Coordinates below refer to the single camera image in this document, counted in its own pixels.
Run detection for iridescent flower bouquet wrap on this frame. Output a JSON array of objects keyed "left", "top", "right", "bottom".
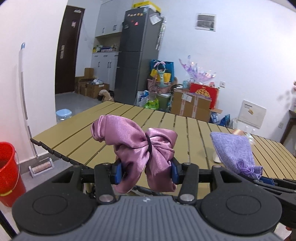
[{"left": 179, "top": 55, "right": 216, "bottom": 84}]

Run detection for large taped cardboard box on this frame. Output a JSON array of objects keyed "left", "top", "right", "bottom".
[{"left": 171, "top": 89, "right": 211, "bottom": 122}]

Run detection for red gift box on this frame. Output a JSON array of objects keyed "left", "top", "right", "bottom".
[{"left": 189, "top": 83, "right": 219, "bottom": 109}]

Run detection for dried flowers in vase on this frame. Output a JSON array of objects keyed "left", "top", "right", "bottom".
[{"left": 292, "top": 81, "right": 296, "bottom": 93}]

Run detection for lilac drawstring pouch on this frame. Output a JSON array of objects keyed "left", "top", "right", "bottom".
[{"left": 210, "top": 132, "right": 263, "bottom": 180}]

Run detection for open cardboard boxes by door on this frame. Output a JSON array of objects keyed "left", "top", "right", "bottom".
[{"left": 74, "top": 68, "right": 109, "bottom": 99}]

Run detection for folding slatted camping table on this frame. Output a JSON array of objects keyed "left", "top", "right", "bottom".
[{"left": 30, "top": 100, "right": 296, "bottom": 197}]

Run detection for red plastic bucket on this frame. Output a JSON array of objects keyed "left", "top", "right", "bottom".
[{"left": 0, "top": 142, "right": 26, "bottom": 207}]

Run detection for dark grey refrigerator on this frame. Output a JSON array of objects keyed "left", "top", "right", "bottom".
[{"left": 114, "top": 6, "right": 163, "bottom": 105}]

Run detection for dark brown door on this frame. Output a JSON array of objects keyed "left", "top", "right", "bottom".
[{"left": 55, "top": 5, "right": 85, "bottom": 94}]

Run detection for wall air vent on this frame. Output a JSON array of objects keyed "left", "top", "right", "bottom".
[{"left": 195, "top": 13, "right": 216, "bottom": 32}]

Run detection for white wall heater panel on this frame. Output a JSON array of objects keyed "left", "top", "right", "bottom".
[{"left": 238, "top": 100, "right": 266, "bottom": 129}]

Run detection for white kitchen cabinets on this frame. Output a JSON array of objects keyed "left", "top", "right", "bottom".
[{"left": 91, "top": 1, "right": 125, "bottom": 91}]

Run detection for blue gift bag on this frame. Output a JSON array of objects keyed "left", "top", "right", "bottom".
[{"left": 150, "top": 59, "right": 175, "bottom": 83}]

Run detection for green snack bag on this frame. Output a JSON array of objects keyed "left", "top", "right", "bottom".
[{"left": 144, "top": 98, "right": 159, "bottom": 110}]

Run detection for light blue stool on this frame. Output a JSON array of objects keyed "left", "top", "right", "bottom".
[{"left": 56, "top": 108, "right": 72, "bottom": 123}]

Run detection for white floor squeegee mop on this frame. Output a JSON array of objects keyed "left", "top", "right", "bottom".
[{"left": 18, "top": 42, "right": 55, "bottom": 178}]

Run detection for dark wooden side table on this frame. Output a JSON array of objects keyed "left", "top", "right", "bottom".
[{"left": 280, "top": 110, "right": 296, "bottom": 145}]

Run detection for purple satin bow scrunchie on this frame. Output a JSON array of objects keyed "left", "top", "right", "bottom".
[{"left": 91, "top": 114, "right": 178, "bottom": 194}]

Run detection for pink brown sponge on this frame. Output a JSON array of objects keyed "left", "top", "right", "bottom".
[{"left": 232, "top": 129, "right": 244, "bottom": 136}]

